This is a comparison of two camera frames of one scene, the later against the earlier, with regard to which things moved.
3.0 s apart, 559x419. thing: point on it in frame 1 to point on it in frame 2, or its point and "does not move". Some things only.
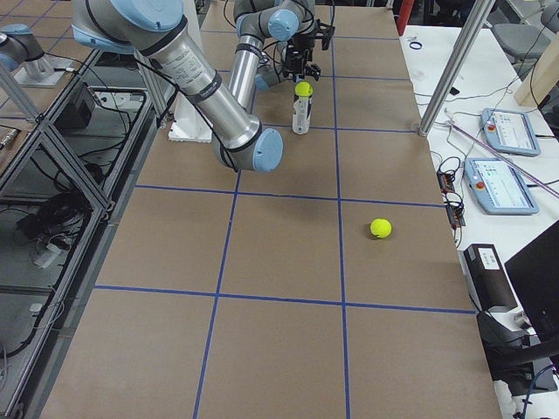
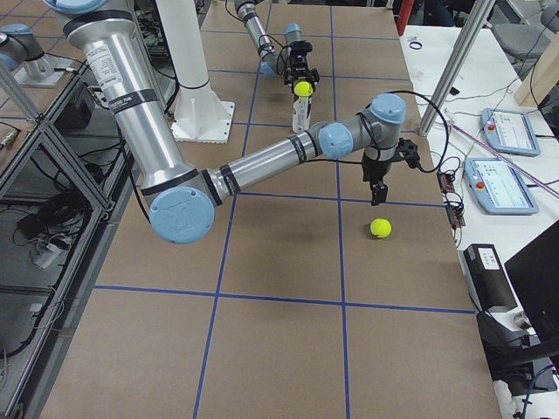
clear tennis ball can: (301, 113) does not move
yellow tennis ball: (303, 89) does not move
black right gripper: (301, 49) to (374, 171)
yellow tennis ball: (381, 227) does not move
